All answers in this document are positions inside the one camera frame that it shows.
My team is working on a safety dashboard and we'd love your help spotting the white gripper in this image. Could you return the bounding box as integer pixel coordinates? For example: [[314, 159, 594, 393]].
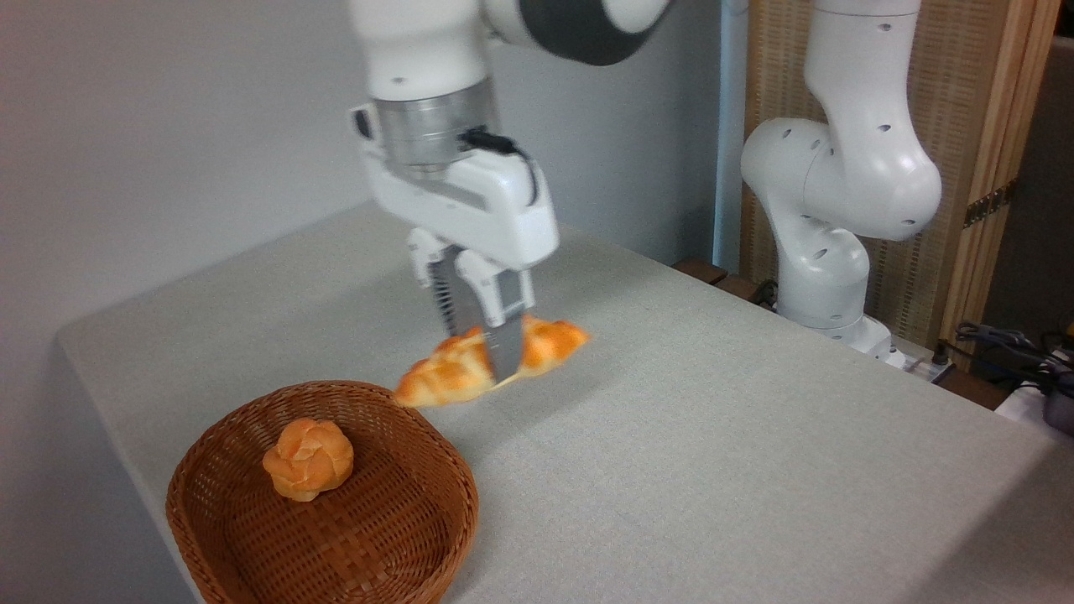
[[350, 104, 561, 384]]

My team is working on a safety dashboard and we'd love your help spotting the long braided bread loaf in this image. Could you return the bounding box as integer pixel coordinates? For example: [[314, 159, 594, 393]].
[[394, 314, 592, 410]]

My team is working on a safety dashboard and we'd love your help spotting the round knotted bread roll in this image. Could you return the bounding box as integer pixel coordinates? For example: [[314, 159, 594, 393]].
[[262, 417, 356, 503]]

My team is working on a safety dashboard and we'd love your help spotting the brown wicker basket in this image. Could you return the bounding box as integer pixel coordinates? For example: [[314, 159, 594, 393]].
[[165, 380, 480, 604]]

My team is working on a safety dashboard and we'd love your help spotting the brown wooden side table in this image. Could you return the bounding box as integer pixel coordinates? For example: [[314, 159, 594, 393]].
[[674, 258, 781, 310]]

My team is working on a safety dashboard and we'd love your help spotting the grey tablecloth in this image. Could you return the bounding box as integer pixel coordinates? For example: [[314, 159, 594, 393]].
[[54, 197, 1074, 604]]

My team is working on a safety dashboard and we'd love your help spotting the light blue vertical pole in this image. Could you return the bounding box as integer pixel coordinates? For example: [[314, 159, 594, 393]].
[[712, 0, 749, 273]]

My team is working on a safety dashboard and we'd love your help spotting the brass screen hinge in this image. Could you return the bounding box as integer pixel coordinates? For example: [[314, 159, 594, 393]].
[[963, 179, 1019, 229]]

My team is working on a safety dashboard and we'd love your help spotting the wooden rattan folding screen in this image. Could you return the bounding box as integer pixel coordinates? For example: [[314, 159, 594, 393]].
[[742, 0, 1063, 357]]

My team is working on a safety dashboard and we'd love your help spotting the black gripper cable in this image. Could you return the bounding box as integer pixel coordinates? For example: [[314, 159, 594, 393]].
[[461, 127, 539, 207]]

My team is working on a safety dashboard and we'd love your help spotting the black cable bundle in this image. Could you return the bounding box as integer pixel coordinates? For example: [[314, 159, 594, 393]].
[[953, 320, 1074, 397]]

